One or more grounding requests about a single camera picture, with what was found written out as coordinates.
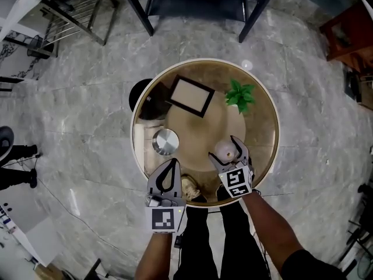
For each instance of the white table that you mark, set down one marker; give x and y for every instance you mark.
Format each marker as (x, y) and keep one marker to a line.
(20, 7)

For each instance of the person's left leg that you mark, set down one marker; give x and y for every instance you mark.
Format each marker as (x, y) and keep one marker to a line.
(195, 244)

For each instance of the red-brown wooden furniture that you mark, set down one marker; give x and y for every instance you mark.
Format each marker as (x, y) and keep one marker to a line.
(349, 36)

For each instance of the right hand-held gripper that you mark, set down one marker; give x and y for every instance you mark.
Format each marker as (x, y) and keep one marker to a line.
(236, 179)

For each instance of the black metal stand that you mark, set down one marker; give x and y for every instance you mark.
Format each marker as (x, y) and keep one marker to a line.
(361, 235)

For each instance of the green plant in white pot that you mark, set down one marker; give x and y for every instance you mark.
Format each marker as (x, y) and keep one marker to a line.
(240, 95)

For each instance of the person's right forearm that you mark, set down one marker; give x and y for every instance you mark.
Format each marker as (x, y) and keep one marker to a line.
(268, 223)

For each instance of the black metal frame table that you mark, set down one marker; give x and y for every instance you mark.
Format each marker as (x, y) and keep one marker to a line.
(198, 4)

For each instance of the person's leg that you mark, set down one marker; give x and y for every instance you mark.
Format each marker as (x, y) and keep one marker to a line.
(17, 152)
(17, 178)
(239, 244)
(195, 244)

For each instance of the black round stool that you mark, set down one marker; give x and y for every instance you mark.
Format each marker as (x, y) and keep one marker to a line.
(142, 93)

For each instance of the person's black sleeve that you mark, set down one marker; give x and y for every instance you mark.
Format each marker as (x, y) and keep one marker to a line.
(309, 267)

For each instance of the white cabinet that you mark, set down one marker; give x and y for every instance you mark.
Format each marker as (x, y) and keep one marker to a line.
(29, 223)

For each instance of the cardboard box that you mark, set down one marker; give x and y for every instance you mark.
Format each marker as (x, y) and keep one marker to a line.
(48, 272)

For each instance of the person's left forearm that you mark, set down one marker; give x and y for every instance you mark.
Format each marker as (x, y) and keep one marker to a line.
(154, 255)

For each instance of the person's right leg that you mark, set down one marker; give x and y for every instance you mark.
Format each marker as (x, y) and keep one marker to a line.
(239, 244)

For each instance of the round glass table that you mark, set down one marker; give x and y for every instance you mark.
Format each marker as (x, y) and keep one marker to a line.
(201, 133)

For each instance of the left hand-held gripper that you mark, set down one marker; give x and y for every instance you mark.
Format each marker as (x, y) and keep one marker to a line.
(163, 217)

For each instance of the small black device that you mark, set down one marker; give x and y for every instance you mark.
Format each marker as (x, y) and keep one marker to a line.
(178, 241)

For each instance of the grey round chair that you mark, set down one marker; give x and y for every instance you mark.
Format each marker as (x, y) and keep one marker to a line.
(6, 140)

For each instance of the round silver metal tin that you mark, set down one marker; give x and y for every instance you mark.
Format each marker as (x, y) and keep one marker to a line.
(165, 142)

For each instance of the black picture frame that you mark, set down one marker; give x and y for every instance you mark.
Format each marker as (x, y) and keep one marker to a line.
(190, 95)

